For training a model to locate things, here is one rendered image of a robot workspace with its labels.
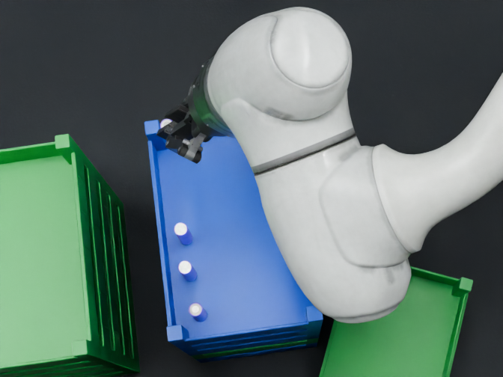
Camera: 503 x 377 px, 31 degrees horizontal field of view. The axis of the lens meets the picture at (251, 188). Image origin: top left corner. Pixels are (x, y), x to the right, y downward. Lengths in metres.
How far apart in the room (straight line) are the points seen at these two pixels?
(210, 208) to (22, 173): 0.28
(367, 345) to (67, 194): 0.58
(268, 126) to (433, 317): 0.85
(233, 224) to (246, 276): 0.08
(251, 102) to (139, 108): 0.91
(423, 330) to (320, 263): 0.79
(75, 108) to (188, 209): 0.49
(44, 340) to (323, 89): 0.67
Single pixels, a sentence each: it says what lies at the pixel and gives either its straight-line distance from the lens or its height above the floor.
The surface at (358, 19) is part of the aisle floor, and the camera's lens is 1.73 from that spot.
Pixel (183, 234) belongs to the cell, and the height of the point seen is 0.39.
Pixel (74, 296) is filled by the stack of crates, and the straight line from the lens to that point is 1.28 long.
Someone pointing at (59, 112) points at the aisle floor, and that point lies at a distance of 1.71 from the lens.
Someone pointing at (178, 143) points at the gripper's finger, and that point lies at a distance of 1.02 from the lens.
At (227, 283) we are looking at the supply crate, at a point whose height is 0.32.
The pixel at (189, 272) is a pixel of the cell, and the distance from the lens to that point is 1.20.
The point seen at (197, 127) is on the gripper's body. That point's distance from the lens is 0.98.
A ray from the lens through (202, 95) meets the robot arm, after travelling 0.90.
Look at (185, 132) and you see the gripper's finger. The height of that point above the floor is 0.56.
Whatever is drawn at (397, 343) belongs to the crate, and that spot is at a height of 0.00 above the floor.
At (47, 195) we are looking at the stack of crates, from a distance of 1.32.
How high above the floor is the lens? 1.56
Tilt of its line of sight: 75 degrees down
